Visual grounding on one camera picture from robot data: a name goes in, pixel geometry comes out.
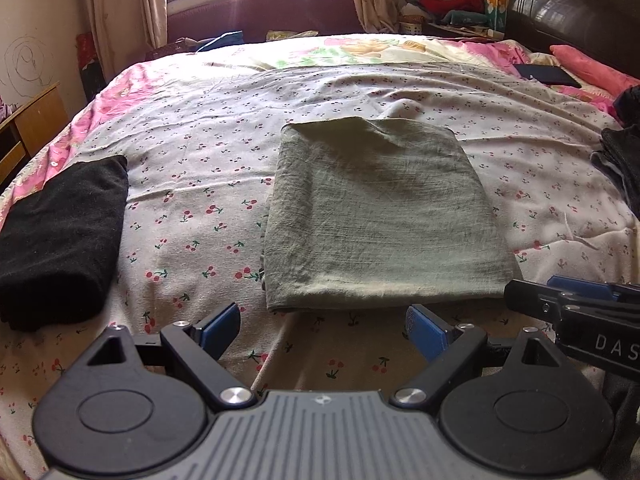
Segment cherry print bed sheet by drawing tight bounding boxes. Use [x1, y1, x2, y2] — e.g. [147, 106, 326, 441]
[0, 47, 640, 480]

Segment pink floral quilt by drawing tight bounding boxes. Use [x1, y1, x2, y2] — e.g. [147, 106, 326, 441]
[0, 32, 621, 201]

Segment light wooden cabinet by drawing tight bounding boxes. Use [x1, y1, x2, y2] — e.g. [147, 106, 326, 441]
[0, 81, 69, 191]

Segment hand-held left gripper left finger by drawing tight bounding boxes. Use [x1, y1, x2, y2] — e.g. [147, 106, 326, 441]
[65, 302, 258, 411]

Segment maroon padded window seat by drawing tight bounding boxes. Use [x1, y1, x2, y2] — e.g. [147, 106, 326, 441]
[166, 0, 366, 53]

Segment black folded cloth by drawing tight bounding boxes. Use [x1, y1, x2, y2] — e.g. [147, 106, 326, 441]
[0, 155, 130, 333]

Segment black tablet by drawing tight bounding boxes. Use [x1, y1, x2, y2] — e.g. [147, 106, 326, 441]
[514, 63, 583, 87]

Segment green linen pants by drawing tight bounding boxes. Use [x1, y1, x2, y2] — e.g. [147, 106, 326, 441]
[260, 116, 523, 313]

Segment red cloth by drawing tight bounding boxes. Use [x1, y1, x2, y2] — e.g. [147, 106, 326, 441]
[417, 0, 485, 15]

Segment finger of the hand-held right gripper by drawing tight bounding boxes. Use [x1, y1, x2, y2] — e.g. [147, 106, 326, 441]
[546, 275, 640, 306]
[504, 280, 640, 321]

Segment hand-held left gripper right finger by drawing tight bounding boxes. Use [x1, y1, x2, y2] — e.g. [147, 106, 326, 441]
[390, 304, 581, 408]

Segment red bag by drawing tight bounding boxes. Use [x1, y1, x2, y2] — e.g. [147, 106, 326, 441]
[75, 31, 107, 102]

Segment black plastic bag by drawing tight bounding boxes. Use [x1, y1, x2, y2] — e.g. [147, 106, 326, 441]
[612, 85, 640, 128]

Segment dark grey folded jeans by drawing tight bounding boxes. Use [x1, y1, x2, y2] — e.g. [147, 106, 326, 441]
[590, 124, 640, 206]

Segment teal cloth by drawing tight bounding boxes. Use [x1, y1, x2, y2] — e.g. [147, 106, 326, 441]
[440, 9, 488, 26]

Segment yellow green cloth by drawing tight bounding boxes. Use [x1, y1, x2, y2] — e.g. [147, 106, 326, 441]
[265, 29, 321, 41]

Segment pink pillow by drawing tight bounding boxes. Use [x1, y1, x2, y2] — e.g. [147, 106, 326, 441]
[550, 44, 640, 93]

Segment dark wooden headboard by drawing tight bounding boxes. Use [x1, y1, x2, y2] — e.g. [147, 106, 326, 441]
[502, 0, 640, 81]

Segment blue cloth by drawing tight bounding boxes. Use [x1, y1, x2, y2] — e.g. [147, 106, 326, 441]
[195, 31, 244, 53]

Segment yellow floral packet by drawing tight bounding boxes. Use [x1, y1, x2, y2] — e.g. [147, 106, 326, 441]
[481, 0, 508, 31]

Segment dark patterned cloth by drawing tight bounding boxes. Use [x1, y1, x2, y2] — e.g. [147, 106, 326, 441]
[145, 36, 201, 59]

